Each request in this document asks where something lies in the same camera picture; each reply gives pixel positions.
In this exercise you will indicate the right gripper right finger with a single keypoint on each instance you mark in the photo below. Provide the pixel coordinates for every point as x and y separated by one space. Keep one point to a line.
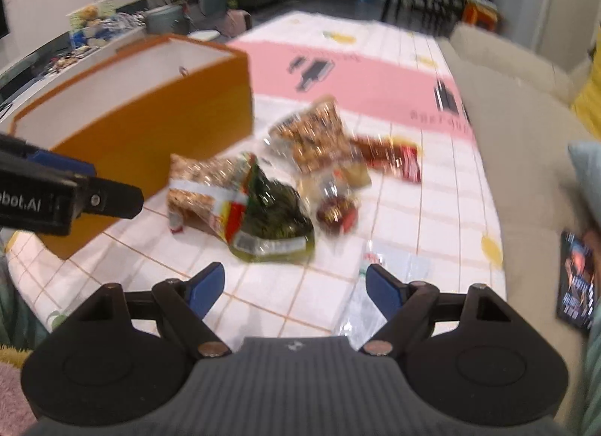
411 311

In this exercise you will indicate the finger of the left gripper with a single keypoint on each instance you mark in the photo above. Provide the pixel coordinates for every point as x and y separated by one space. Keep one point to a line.
60 162

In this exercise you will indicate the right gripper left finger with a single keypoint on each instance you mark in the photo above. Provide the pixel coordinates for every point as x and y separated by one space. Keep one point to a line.
169 319

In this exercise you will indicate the clear white wrapper packet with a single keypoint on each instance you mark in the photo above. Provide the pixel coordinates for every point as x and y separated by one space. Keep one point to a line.
374 300

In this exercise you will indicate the brown cracker snack bag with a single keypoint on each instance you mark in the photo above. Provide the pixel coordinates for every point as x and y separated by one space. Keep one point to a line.
214 191

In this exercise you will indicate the dark red date packet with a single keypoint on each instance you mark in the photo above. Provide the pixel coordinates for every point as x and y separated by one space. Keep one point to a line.
337 215

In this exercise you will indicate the dark green pickle packet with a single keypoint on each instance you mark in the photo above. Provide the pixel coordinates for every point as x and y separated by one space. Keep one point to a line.
274 227

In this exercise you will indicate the red spicy strip packet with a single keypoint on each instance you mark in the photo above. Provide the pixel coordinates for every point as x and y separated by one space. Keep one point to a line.
391 156

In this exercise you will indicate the peanut snack bag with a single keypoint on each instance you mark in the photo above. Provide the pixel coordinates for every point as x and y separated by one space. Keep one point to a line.
312 139

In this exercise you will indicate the patterned pink white tablecloth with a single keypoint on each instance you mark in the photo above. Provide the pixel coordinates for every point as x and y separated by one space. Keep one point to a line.
361 153

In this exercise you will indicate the orange cardboard box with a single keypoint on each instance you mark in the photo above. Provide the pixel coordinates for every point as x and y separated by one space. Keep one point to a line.
127 115

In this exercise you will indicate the black magazine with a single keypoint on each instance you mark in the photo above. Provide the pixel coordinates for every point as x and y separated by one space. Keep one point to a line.
577 292

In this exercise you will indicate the grey plant pot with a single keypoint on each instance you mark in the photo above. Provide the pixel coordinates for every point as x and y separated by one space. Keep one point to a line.
166 19

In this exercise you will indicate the white round stool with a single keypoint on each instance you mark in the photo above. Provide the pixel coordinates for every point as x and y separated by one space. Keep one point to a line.
205 35

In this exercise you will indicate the pink small heater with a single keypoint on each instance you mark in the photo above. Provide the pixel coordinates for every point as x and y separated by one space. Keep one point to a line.
236 22

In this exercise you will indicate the light blue cushion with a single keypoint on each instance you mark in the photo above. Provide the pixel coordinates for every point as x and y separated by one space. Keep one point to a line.
586 159

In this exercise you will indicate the beige sofa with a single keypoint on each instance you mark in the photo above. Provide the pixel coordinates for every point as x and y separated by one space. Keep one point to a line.
518 106

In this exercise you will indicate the yellow cushion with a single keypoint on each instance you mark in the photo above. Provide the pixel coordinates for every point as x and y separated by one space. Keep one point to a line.
587 105

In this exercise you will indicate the orange stool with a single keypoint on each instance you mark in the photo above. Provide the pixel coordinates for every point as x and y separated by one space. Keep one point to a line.
481 13

